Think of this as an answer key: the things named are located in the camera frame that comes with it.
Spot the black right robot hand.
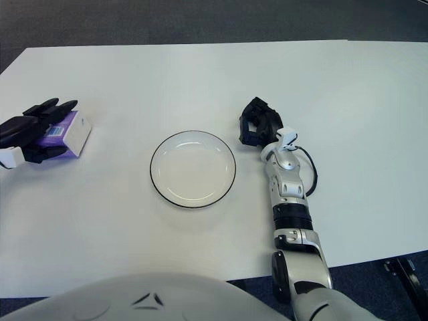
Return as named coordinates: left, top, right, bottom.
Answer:
left=237, top=96, right=285, bottom=146

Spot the white plate black rim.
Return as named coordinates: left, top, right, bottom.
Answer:
left=148, top=130, right=239, bottom=211

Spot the purple tissue paper pack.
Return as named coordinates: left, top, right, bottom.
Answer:
left=33, top=110, right=93, bottom=160

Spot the grey robot torso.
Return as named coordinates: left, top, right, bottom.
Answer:
left=0, top=272, right=302, bottom=321

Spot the black metal frame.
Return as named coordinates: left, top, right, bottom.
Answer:
left=383, top=256, right=428, bottom=302

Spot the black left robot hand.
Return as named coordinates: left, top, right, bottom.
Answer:
left=0, top=98, right=80, bottom=165

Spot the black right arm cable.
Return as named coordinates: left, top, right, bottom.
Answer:
left=293, top=144, right=319, bottom=197

